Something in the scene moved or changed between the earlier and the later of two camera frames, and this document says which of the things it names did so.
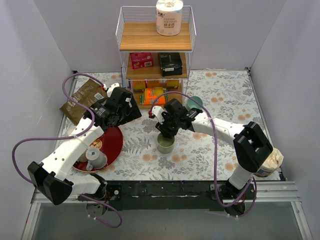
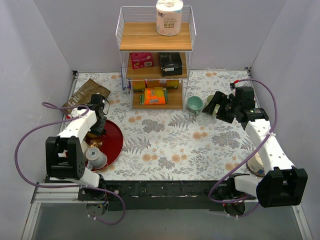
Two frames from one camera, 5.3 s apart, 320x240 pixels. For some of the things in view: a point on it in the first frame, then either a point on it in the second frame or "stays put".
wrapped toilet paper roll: x=169 y=17 stays put
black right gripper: x=167 y=125 -> x=223 y=110
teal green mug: x=191 y=103 stays put
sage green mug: x=164 y=144 -> x=208 y=100
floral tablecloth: x=197 y=155 stays put
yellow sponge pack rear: x=142 y=84 stays put
